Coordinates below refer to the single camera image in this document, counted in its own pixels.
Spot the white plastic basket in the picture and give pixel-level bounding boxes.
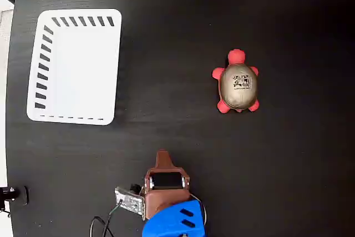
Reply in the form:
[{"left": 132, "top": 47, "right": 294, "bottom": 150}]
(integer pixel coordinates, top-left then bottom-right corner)
[{"left": 26, "top": 8, "right": 123, "bottom": 126}]

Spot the black table clamp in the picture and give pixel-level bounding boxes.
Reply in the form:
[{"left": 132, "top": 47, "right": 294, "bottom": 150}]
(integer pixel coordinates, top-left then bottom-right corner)
[{"left": 0, "top": 185, "right": 30, "bottom": 218}]

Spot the red turtle toy silver shell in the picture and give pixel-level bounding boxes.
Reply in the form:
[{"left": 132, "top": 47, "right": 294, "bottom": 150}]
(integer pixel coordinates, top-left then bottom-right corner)
[{"left": 211, "top": 48, "right": 260, "bottom": 114}]

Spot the bare camera circuit board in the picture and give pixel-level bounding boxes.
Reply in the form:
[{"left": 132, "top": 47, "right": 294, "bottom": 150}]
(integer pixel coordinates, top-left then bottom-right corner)
[{"left": 114, "top": 184, "right": 146, "bottom": 221}]

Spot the white red servo wire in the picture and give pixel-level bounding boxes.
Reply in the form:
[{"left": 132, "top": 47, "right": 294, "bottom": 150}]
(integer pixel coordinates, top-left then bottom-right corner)
[{"left": 192, "top": 192, "right": 208, "bottom": 225}]

